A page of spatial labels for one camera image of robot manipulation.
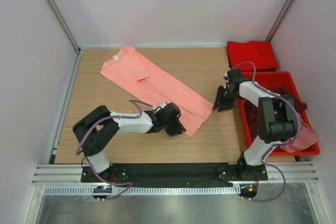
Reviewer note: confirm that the salmon pink t shirt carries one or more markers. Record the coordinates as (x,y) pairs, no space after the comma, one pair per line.
(140,77)

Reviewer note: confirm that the aluminium frame rail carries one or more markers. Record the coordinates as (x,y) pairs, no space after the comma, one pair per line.
(294,172)

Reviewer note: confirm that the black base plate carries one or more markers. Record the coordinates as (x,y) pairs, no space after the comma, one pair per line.
(184,175)

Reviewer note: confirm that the folded red t shirt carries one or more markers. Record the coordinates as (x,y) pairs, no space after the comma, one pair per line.
(259,52)

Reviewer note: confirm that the left corner aluminium post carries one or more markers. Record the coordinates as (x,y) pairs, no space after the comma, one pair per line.
(59,17)

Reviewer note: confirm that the slotted cable duct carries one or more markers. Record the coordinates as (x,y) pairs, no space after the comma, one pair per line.
(135,191)

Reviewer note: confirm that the dark maroon t shirt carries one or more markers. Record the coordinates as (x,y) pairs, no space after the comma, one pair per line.
(248,113)

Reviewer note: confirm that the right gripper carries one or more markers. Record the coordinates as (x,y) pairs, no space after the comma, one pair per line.
(219,100)

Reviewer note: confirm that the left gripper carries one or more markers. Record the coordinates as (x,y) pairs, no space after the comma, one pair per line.
(177,129)

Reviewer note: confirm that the red plastic bin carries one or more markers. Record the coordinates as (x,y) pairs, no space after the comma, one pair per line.
(282,79)

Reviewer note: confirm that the corner aluminium post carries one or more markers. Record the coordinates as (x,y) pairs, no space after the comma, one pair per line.
(279,19)
(59,17)

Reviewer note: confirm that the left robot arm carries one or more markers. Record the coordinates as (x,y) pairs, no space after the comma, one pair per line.
(97,129)

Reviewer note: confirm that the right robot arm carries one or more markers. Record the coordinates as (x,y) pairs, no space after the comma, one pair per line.
(277,120)

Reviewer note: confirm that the dusty pink t shirt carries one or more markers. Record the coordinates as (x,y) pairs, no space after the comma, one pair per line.
(306,138)

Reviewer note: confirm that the right corner aluminium post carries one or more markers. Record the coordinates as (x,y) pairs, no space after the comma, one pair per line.
(279,19)

